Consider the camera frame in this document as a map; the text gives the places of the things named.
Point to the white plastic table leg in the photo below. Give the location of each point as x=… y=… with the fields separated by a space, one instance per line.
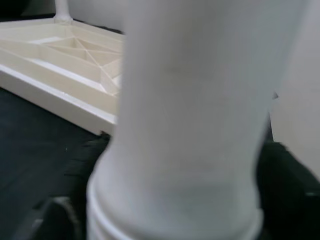
x=61 y=10
x=187 y=112

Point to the cream plastic children table top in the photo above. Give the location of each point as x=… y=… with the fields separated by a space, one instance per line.
x=62 y=70

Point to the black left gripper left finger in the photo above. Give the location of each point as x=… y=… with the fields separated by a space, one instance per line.
x=82 y=160

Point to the black tablecloth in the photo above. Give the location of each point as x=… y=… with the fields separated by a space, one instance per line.
x=32 y=150

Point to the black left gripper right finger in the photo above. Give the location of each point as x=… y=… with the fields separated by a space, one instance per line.
x=287 y=195

